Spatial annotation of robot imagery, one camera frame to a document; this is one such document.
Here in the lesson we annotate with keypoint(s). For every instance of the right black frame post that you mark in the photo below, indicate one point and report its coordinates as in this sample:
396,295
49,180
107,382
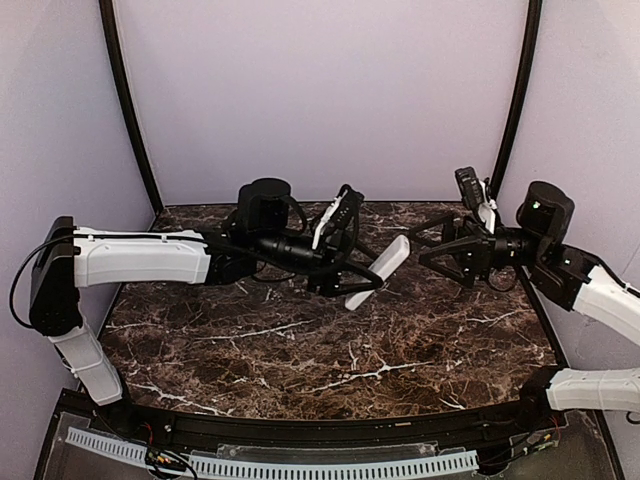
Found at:
523,73

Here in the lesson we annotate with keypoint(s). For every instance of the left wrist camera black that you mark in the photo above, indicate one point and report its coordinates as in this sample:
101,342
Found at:
348,205

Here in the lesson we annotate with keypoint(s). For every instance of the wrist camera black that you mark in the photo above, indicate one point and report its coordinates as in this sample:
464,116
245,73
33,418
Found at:
470,188
348,205

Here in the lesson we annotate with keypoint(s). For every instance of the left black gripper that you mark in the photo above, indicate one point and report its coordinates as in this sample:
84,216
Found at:
333,257

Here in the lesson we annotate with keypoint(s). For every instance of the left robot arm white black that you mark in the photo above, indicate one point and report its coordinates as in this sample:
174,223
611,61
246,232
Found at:
267,226

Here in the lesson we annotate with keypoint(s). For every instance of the left white cable duct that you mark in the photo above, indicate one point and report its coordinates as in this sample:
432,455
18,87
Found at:
107,446

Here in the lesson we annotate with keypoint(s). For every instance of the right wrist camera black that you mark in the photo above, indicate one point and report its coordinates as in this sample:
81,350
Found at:
470,188

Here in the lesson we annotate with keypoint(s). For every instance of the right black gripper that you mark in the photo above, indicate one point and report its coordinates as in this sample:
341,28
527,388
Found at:
461,245

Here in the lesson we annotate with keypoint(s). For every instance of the black frame post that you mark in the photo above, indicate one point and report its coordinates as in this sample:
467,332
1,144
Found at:
126,103
523,73

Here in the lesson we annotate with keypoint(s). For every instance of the left black frame post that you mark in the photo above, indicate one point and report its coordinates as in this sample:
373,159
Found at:
126,103

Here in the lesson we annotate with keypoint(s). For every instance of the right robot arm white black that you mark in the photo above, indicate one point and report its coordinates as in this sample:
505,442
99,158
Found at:
575,280

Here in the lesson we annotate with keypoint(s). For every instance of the white remote control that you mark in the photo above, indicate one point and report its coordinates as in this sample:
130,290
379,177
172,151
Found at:
383,266

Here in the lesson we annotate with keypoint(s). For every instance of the right white cable duct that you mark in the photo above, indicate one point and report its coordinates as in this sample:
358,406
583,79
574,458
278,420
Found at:
207,467

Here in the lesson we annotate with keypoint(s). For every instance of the white cable duct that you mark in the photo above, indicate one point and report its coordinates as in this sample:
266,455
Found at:
207,467
107,446

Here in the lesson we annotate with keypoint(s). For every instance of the black curved front rail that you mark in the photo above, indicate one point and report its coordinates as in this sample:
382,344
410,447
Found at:
487,428

